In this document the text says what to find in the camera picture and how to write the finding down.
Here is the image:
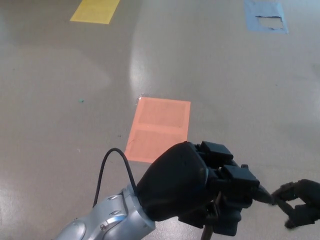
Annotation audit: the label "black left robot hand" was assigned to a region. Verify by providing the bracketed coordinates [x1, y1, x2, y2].
[136, 141, 272, 237]

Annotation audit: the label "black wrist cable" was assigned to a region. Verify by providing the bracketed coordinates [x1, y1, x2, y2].
[92, 148, 138, 208]

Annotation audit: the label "yellow paper sheet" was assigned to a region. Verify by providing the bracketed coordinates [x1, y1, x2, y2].
[69, 0, 121, 25]

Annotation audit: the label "orange paper sheet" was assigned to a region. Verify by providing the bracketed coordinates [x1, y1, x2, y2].
[124, 96, 192, 164]

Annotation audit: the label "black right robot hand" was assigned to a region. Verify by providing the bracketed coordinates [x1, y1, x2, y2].
[271, 178, 320, 230]

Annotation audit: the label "torn blue paper sheet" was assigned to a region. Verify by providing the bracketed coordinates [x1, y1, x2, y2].
[243, 0, 289, 35]

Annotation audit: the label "black phone stand tripod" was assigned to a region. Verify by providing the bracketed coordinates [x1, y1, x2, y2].
[201, 192, 224, 240]

